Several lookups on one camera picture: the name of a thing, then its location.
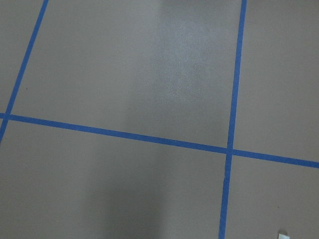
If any purple highlighter pen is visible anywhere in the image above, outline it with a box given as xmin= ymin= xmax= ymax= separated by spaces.
xmin=278 ymin=233 xmax=290 ymax=239

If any blue tape line lengthwise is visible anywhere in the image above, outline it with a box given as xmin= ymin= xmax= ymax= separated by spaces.
xmin=218 ymin=0 xmax=247 ymax=239

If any blue tape line crosswise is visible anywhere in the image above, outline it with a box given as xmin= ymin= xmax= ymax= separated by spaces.
xmin=0 ymin=113 xmax=319 ymax=169

